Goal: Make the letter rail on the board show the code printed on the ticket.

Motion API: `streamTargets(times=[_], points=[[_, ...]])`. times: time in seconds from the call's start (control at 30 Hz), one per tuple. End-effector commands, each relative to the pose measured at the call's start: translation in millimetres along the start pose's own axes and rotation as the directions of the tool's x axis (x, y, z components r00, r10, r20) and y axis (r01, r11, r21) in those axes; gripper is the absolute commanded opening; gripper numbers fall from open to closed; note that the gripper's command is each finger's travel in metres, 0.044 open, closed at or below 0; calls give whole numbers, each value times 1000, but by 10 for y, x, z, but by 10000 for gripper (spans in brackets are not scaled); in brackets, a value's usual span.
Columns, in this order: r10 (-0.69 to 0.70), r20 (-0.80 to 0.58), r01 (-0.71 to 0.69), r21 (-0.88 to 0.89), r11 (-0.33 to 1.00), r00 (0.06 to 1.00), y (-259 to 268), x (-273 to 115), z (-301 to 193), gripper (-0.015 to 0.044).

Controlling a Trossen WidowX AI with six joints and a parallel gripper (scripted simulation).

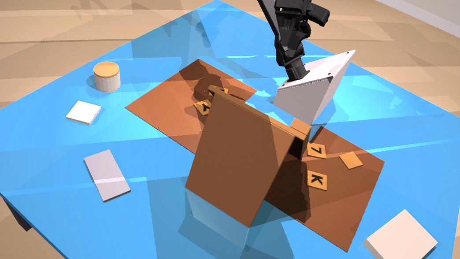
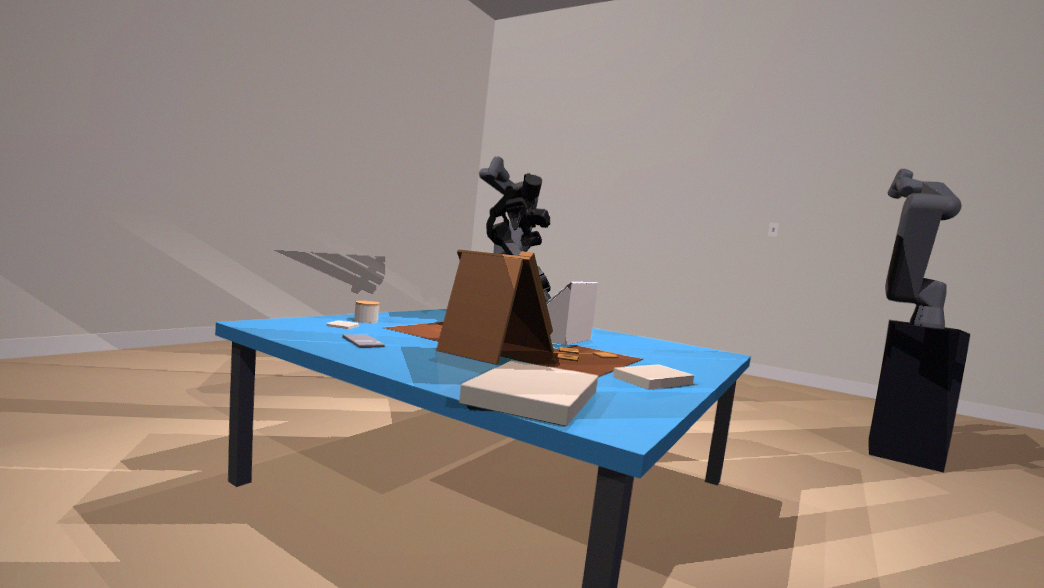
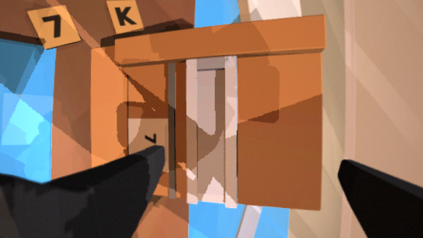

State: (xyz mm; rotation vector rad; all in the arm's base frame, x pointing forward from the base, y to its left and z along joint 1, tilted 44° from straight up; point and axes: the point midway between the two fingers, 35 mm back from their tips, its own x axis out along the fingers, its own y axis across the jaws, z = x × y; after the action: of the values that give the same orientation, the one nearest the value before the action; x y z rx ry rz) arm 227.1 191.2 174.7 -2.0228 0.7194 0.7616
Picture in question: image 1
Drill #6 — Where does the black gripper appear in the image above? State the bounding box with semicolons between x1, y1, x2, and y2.
274;0;311;58

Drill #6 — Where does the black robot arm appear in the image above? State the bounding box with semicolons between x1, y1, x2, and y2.
257;0;330;82

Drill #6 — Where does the pale pink flat square tile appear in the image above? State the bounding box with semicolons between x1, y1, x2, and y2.
66;101;101;125

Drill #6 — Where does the grey cylindrical canister with orange lid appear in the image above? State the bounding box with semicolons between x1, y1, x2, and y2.
93;61;121;93

